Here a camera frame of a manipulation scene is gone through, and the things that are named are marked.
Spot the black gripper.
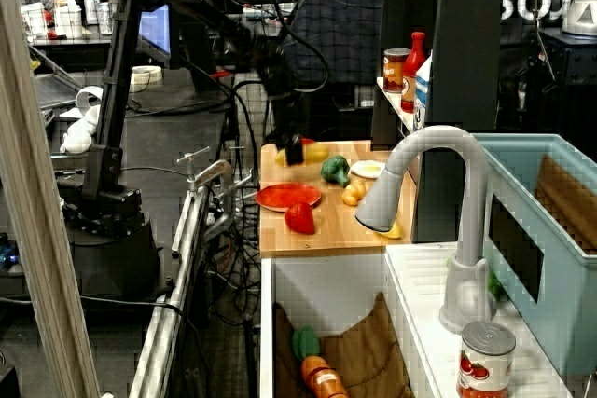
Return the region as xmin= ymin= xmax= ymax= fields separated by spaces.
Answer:
xmin=265 ymin=89 xmax=305 ymax=167

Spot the yellow toy corn cob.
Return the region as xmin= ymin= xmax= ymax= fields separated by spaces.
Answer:
xmin=273 ymin=143 xmax=331 ymax=167

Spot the red round plate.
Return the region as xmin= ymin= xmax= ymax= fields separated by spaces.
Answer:
xmin=255 ymin=182 xmax=323 ymax=213

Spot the green toy broccoli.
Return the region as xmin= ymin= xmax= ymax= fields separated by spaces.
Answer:
xmin=319 ymin=155 xmax=352 ymax=188

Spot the red toy strawberry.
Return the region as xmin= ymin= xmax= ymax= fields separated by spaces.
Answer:
xmin=284 ymin=201 xmax=317 ymax=236

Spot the toy croissant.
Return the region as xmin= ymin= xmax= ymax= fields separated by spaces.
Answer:
xmin=341 ymin=178 xmax=368 ymax=207

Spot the grey metal C-clamp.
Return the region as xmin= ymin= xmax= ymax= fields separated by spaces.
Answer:
xmin=175 ymin=145 xmax=256 ymax=243

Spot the toy fried egg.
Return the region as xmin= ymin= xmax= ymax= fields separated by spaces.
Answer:
xmin=349 ymin=159 xmax=387 ymax=180

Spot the brown beans can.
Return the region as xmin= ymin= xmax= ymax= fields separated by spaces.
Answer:
xmin=382 ymin=48 xmax=411 ymax=94

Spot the dark fabric with netting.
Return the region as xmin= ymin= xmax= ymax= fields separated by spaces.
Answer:
xmin=279 ymin=0 xmax=388 ymax=87

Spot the red ketchup bottle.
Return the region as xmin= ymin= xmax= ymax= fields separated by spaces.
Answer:
xmin=400 ymin=31 xmax=428 ymax=114

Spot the blue milk carton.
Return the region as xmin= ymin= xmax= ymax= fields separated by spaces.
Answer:
xmin=412 ymin=50 xmax=434 ymax=132

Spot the white tape roll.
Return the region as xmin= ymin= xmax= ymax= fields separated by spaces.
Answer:
xmin=129 ymin=64 xmax=163 ymax=88

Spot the computer monitor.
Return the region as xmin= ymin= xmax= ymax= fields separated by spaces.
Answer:
xmin=137 ymin=4 xmax=173 ymax=57

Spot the grey toy faucet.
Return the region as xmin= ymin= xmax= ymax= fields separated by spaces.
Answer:
xmin=354 ymin=125 xmax=496 ymax=335

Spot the black toy kitchen shelf unit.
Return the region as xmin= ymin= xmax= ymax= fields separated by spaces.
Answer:
xmin=370 ymin=0 xmax=507 ymax=244

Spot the white crumpled cloth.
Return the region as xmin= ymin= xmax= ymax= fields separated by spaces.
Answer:
xmin=59 ymin=85 xmax=104 ymax=155

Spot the brown cloth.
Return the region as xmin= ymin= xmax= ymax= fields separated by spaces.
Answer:
xmin=272 ymin=293 xmax=414 ymax=398

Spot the orange toy carrot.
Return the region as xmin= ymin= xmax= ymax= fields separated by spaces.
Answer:
xmin=291 ymin=325 xmax=350 ymax=398

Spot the white plastic container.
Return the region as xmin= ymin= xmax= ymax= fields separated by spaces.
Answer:
xmin=21 ymin=1 xmax=49 ymax=38
xmin=53 ymin=0 xmax=84 ymax=40

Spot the light green toy lettuce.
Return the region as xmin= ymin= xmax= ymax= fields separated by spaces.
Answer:
xmin=487 ymin=270 xmax=508 ymax=302

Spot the light wooden plank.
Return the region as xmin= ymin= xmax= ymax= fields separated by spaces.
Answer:
xmin=0 ymin=0 xmax=102 ymax=398

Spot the brown cardboard piece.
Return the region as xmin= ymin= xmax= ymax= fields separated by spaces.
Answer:
xmin=534 ymin=153 xmax=597 ymax=255

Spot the tomato soup can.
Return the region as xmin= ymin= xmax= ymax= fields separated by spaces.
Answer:
xmin=455 ymin=321 xmax=518 ymax=398

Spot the light blue plastic bin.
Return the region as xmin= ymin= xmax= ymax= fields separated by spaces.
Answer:
xmin=470 ymin=132 xmax=597 ymax=378

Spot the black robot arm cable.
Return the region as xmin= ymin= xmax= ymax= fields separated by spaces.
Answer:
xmin=254 ymin=0 xmax=330 ymax=94

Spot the aluminium frame rail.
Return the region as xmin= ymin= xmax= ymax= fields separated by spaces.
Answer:
xmin=128 ymin=183 xmax=211 ymax=398

